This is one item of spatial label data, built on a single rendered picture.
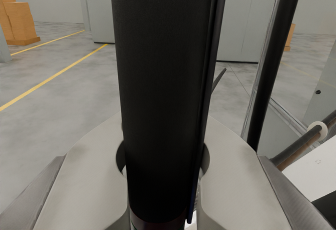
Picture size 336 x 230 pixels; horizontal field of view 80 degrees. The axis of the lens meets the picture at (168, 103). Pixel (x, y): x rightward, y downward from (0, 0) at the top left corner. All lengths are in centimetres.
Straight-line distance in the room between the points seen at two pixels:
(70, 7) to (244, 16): 1032
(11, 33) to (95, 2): 285
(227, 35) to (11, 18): 657
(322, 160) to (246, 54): 547
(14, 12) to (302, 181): 813
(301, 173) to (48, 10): 1427
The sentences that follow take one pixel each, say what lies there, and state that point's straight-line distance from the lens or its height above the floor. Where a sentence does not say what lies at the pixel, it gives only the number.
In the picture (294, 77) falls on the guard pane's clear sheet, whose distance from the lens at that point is 127.
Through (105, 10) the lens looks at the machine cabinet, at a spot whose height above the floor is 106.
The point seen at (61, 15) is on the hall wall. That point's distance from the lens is 1409.
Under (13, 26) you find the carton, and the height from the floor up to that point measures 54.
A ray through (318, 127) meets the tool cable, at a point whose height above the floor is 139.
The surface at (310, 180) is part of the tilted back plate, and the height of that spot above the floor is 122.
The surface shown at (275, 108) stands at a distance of 139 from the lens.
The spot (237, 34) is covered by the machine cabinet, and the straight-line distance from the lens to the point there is 576.
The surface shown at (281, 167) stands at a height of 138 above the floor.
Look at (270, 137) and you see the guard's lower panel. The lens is 144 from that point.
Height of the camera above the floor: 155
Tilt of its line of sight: 28 degrees down
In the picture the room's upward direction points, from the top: 2 degrees clockwise
